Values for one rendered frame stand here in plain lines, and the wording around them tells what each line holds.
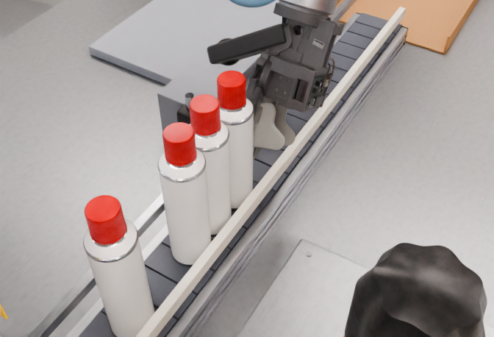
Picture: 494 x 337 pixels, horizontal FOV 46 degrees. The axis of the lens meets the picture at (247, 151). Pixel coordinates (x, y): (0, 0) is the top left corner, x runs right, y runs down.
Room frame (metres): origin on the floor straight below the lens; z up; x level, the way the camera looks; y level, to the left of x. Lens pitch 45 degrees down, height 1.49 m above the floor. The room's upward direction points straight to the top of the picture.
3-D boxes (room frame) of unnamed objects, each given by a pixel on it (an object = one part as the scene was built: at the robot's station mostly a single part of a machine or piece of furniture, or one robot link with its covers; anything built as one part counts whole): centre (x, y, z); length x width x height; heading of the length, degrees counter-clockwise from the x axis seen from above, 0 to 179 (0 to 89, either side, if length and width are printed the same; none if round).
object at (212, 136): (0.48, 0.05, 0.98); 0.05 x 0.05 x 0.20
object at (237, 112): (0.52, 0.02, 0.98); 0.05 x 0.05 x 0.20
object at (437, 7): (1.13, -0.35, 0.85); 0.30 x 0.26 x 0.04; 149
